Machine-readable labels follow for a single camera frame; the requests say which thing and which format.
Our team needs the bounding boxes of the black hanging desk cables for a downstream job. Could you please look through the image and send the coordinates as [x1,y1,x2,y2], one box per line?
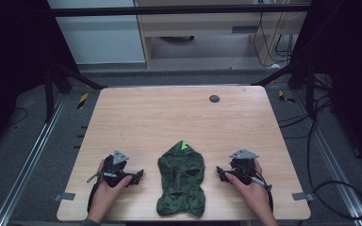
[252,11,298,69]

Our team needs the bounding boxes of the person's right hand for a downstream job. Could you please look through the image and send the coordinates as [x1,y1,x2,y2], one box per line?
[224,158,275,218]

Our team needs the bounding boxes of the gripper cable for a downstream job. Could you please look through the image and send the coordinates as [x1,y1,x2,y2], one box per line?
[86,170,119,215]
[250,176,275,213]

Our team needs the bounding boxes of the grey table bracket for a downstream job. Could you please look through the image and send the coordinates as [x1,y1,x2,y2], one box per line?
[53,191,76,202]
[291,191,316,202]

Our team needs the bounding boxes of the black curtain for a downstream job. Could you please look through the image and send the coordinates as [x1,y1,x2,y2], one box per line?
[290,0,362,175]
[0,0,79,154]

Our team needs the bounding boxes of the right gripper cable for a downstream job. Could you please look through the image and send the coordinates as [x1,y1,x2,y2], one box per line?
[250,176,275,213]

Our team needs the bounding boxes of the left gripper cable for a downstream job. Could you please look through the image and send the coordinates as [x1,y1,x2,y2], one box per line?
[86,170,119,215]

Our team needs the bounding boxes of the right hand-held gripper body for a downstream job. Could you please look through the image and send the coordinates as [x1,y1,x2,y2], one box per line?
[228,148,260,186]

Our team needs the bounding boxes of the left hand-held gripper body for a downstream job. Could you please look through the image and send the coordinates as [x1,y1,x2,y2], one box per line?
[101,149,134,189]

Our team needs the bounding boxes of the yellow black striped tape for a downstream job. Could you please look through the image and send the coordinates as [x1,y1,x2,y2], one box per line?
[76,92,90,111]
[277,89,297,105]

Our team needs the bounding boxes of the aluminium floor rail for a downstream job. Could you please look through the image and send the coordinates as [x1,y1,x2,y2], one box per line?
[0,93,68,226]
[291,89,362,226]

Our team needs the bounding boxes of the person's left hand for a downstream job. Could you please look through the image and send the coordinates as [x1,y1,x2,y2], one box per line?
[88,158,134,218]

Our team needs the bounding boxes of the black metal stand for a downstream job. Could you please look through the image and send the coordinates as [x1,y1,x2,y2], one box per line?
[251,61,319,118]
[41,61,108,124]

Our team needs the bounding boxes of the green knitted balaclava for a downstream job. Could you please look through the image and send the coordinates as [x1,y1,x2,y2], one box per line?
[156,139,207,218]

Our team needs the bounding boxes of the thin black floor cable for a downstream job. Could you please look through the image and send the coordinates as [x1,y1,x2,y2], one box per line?
[7,106,29,127]

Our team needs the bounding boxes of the black looped floor cable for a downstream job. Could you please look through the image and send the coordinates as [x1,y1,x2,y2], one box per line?
[304,116,362,221]

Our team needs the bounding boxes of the white cabinet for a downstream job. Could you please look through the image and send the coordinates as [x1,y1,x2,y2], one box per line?
[46,0,147,66]

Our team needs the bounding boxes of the black horizontal frame bar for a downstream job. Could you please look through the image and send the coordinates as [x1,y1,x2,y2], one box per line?
[47,3,313,18]

